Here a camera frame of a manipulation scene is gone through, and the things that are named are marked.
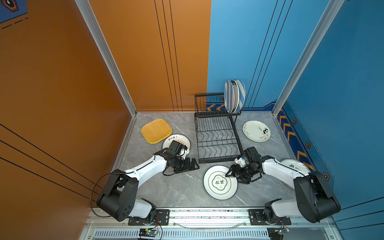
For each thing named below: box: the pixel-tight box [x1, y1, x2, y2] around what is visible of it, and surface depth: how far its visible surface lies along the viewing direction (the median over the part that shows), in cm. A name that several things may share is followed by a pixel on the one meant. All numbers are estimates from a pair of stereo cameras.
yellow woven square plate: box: [141, 118, 173, 144], surface depth 111 cm
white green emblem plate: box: [203, 165, 239, 201], surface depth 85 cm
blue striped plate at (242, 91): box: [236, 79, 246, 113], surface depth 86 cm
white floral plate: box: [242, 120, 271, 143], surface depth 110 cm
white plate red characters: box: [278, 158, 311, 176], surface depth 91 cm
